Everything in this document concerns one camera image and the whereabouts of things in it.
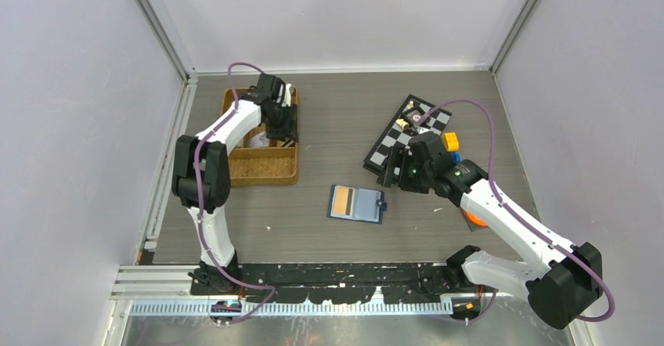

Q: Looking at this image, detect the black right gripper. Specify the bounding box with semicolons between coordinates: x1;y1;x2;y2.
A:
377;145;434;195

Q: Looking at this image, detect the blue card holder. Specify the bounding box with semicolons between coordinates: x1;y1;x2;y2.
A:
327;184;388;225

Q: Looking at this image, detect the tan credit card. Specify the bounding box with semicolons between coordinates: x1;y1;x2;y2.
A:
331;186;355;216

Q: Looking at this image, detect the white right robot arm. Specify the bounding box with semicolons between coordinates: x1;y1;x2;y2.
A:
377;132;615;330

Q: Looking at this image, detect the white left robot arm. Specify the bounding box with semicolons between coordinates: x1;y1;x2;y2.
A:
171;74;298;294

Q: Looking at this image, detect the white credit card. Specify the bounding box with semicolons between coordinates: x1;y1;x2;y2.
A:
247;132;270;149

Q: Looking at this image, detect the black white chessboard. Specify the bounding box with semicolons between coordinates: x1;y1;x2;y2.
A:
363;94;453;175

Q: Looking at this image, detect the woven bamboo cutlery tray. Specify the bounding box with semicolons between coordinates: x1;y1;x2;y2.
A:
220;88;301;188

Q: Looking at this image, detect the blue yellow toy car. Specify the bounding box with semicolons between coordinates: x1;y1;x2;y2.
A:
441;132;461;164

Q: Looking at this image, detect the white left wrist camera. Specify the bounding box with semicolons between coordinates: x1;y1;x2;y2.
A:
281;83;294;107

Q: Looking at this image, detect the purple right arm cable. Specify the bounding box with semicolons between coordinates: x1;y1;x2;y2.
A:
414;99;616;324

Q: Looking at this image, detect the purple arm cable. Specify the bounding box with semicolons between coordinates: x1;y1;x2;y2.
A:
414;99;616;324
193;62;277;324

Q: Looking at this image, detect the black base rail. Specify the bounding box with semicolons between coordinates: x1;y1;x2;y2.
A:
188;262;493;305

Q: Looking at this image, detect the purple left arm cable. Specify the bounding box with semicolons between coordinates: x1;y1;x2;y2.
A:
193;62;277;324

